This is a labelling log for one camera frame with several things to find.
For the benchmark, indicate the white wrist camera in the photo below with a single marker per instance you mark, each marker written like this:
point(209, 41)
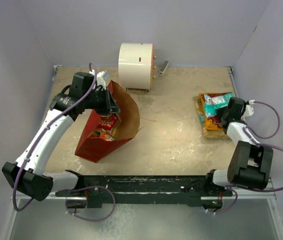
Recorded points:
point(248, 109)
point(101, 79)

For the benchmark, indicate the small grey white device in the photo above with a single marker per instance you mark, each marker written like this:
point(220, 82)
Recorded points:
point(163, 67)

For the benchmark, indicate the teal white snack bag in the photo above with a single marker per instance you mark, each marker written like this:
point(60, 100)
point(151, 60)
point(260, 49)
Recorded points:
point(213, 103)

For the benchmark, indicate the small orange red snack bag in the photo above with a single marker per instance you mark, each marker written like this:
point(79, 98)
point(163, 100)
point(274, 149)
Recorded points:
point(104, 134)

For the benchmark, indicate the white cylinder appliance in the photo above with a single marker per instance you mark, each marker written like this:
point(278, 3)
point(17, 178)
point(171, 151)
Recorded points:
point(136, 65)

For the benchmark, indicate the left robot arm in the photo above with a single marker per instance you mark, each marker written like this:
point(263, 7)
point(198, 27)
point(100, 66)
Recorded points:
point(88, 91)

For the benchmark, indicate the red doritos bag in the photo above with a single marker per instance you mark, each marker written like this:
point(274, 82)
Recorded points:
point(108, 122)

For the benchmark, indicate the orange kettle chips bag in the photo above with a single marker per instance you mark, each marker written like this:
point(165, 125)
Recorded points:
point(212, 102)

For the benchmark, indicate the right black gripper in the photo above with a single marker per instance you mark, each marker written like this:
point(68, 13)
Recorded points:
point(219, 111)

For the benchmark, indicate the tan snack bag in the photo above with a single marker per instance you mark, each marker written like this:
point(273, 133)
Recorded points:
point(210, 125)

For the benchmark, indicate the red paper bag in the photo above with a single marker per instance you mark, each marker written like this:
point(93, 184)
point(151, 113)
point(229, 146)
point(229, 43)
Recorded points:
point(127, 127)

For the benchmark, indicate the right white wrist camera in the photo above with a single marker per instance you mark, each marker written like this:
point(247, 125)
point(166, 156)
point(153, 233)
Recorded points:
point(248, 109)

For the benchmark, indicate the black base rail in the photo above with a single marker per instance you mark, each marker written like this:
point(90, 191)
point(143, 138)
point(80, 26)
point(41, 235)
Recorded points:
point(191, 190)

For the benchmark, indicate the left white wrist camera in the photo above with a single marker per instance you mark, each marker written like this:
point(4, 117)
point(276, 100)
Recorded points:
point(101, 79)

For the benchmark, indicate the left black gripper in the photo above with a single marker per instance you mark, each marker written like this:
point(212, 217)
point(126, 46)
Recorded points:
point(109, 106)

